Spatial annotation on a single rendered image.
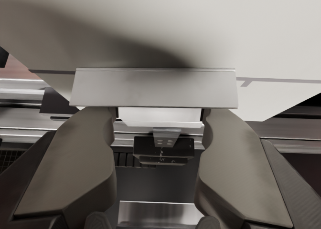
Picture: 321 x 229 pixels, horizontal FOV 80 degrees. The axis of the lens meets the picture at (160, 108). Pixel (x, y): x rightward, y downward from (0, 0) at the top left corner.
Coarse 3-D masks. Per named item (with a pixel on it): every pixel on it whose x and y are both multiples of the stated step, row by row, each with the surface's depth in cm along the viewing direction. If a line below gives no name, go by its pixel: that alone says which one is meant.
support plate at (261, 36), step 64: (0, 0) 6; (64, 0) 6; (128, 0) 6; (192, 0) 6; (256, 0) 6; (320, 0) 6; (64, 64) 10; (128, 64) 10; (192, 64) 10; (256, 64) 10; (320, 64) 9
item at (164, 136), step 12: (156, 132) 24; (168, 132) 24; (180, 132) 24; (144, 144) 38; (156, 144) 34; (168, 144) 33; (180, 144) 38; (192, 144) 38; (144, 156) 38; (156, 156) 38; (168, 156) 37; (180, 156) 37; (192, 156) 37
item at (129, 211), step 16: (128, 208) 18; (144, 208) 18; (160, 208) 18; (176, 208) 18; (192, 208) 18; (128, 224) 18; (144, 224) 18; (160, 224) 18; (176, 224) 18; (192, 224) 18
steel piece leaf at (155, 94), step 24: (96, 72) 10; (120, 72) 10; (144, 72) 10; (168, 72) 10; (192, 72) 10; (216, 72) 10; (72, 96) 10; (96, 96) 10; (120, 96) 10; (144, 96) 10; (168, 96) 10; (192, 96) 10; (216, 96) 10; (144, 120) 20; (168, 120) 20; (192, 120) 19
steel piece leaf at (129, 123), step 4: (128, 124) 22; (132, 124) 22; (136, 124) 22; (140, 124) 22; (144, 124) 22; (148, 124) 21; (152, 124) 21; (156, 124) 21; (160, 124) 21; (164, 124) 21; (168, 124) 21; (172, 124) 21; (176, 124) 21; (180, 124) 21; (184, 124) 21; (188, 124) 21; (192, 124) 21; (196, 124) 21; (200, 124) 21
